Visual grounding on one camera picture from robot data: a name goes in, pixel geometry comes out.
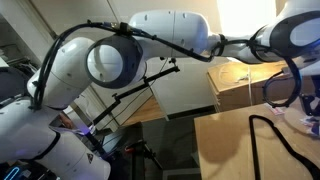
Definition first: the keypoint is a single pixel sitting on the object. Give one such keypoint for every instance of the blue band-aid box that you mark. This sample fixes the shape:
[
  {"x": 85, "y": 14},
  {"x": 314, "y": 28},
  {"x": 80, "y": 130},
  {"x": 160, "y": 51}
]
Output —
[{"x": 312, "y": 124}]

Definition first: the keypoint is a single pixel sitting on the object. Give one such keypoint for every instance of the band-aid strips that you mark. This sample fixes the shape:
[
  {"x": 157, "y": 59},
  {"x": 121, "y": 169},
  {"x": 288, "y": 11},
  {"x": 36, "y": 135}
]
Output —
[{"x": 274, "y": 110}]

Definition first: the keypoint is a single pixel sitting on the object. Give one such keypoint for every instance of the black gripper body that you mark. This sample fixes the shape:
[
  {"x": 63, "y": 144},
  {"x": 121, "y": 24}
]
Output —
[{"x": 306, "y": 100}]

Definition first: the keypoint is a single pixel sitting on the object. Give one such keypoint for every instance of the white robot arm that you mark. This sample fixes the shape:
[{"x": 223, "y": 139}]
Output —
[{"x": 119, "y": 60}]

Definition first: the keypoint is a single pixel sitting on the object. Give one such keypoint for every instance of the wooden dresser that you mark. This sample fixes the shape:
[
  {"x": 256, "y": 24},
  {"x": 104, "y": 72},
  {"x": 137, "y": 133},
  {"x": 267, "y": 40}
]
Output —
[{"x": 237, "y": 85}]

